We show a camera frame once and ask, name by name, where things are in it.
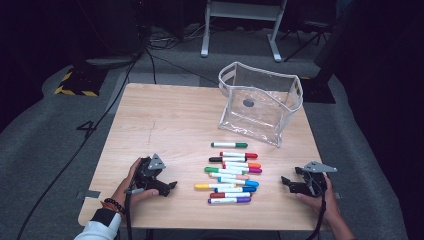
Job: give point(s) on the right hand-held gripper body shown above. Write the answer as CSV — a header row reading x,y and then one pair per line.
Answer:
x,y
313,186

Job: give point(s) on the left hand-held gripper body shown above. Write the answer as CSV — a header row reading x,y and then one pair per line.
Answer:
x,y
146,176

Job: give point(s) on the magenta cap marker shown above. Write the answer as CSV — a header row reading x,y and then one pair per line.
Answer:
x,y
253,170

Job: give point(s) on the yellow cap marker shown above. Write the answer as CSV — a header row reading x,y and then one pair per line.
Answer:
x,y
208,186

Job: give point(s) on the orange cap marker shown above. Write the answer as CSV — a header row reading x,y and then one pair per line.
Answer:
x,y
245,164

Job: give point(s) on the light blue cap marker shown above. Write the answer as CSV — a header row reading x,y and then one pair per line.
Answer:
x,y
241,182

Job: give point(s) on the light green cap marker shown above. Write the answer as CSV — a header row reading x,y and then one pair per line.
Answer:
x,y
215,169

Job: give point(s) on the dark blue cap marker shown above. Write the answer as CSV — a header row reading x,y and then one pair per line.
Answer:
x,y
238,189

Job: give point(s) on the black cap marker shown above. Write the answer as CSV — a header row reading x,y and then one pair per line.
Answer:
x,y
220,159

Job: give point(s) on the brown red cap marker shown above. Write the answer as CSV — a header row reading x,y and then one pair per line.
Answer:
x,y
230,195

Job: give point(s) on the purple cap marker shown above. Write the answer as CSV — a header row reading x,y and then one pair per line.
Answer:
x,y
229,200

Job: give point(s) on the dark green cap marker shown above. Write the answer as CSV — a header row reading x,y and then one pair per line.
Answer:
x,y
226,144

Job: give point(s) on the clear plastic zip pouch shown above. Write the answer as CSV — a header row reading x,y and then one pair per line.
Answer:
x,y
263,110

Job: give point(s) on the person's right hand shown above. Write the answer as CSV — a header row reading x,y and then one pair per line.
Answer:
x,y
328,205

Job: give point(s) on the person's left hand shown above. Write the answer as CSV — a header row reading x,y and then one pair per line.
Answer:
x,y
125,195

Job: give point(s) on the black yellow striped floor plate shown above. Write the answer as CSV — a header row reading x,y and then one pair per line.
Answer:
x,y
318,93
78,83

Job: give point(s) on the dark round disc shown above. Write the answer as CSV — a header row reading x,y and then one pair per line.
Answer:
x,y
248,103

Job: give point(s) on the grey flat stand base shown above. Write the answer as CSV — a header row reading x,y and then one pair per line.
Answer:
x,y
110,62

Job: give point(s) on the black tripod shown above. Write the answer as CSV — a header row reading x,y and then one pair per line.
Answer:
x,y
308,36

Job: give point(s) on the white metal stand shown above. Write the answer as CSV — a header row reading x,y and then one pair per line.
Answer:
x,y
243,10

